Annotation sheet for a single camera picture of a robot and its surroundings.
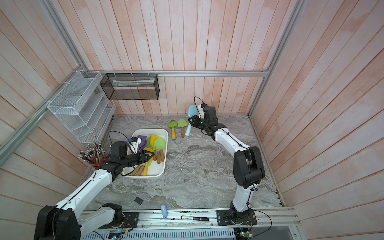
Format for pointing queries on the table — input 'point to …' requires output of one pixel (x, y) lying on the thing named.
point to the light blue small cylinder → (164, 211)
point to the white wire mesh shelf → (86, 113)
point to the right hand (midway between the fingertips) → (188, 119)
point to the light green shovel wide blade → (159, 144)
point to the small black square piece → (138, 200)
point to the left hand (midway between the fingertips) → (152, 156)
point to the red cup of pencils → (94, 154)
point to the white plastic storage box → (155, 170)
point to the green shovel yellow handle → (173, 124)
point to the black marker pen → (203, 219)
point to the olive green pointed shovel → (182, 123)
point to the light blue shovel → (192, 111)
